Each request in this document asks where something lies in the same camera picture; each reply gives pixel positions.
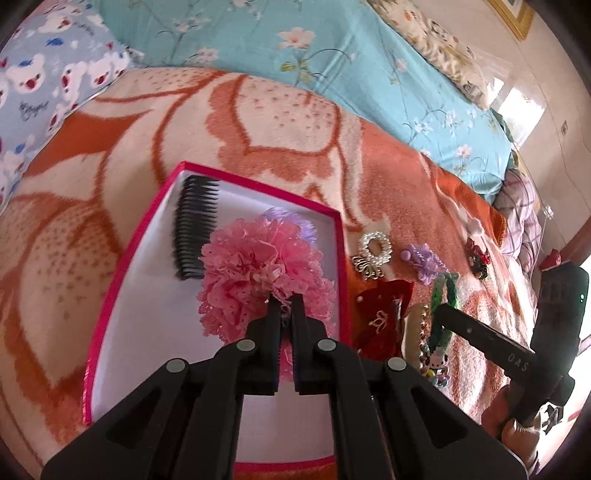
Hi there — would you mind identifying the purple frilly scrunchie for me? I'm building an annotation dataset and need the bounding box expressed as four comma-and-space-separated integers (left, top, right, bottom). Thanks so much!
263, 207, 318, 245

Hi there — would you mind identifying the lilac beaded hair tie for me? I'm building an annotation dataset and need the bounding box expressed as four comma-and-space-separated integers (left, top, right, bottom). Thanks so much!
400, 244, 451, 284

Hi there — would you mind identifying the pearl scrunchie with metal flower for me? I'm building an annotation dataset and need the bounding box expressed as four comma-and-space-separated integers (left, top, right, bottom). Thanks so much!
351, 231, 394, 281

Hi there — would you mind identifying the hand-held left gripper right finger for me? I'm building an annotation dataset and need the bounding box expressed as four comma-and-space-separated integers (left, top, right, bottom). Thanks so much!
291, 294, 529, 480

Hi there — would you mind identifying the pink jewelry box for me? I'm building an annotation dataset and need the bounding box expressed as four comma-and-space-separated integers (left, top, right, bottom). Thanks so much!
82, 161, 355, 477

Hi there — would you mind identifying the small red hair clip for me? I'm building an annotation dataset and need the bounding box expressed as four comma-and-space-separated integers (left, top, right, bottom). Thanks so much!
464, 237, 491, 280

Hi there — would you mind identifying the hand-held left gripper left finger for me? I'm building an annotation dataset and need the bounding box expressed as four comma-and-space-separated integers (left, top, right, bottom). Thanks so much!
41, 295, 284, 480

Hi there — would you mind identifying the turquoise floral quilt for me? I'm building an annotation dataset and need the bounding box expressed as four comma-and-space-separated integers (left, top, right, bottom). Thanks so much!
92, 0, 513, 204

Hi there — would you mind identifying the orange patterned blanket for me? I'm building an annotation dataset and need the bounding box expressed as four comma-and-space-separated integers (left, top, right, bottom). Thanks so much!
0, 67, 539, 480

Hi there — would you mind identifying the beige claw clip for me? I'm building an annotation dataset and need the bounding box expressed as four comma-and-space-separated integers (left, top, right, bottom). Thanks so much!
401, 302, 437, 370

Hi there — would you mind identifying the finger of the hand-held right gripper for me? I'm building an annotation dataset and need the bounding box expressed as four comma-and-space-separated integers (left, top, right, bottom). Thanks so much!
434, 304, 541, 384

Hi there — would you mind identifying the blue bear print pillow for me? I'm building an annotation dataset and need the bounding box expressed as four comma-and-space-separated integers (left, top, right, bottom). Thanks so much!
0, 0, 139, 213

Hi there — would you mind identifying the wooden picture frame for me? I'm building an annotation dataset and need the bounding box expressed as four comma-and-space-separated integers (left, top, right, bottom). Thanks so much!
487, 0, 536, 40

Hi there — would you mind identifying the plaid cloth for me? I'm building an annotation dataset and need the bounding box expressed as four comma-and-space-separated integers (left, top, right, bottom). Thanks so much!
494, 168, 543, 273

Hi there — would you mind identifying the pink lace scrunchie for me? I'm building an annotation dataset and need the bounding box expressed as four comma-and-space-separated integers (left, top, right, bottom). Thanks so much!
196, 217, 340, 384

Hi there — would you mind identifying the person's right hand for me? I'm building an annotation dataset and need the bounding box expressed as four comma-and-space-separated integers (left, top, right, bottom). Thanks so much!
480, 383, 542, 472

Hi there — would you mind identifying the red velvet bow clip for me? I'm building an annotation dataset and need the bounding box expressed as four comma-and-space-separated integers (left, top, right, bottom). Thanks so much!
355, 279, 415, 358

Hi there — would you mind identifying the black comb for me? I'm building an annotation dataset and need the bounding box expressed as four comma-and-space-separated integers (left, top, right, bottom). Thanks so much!
173, 174, 221, 281

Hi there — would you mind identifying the beige floral pillow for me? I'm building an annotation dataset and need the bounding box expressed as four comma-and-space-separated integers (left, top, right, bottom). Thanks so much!
369, 0, 497, 112

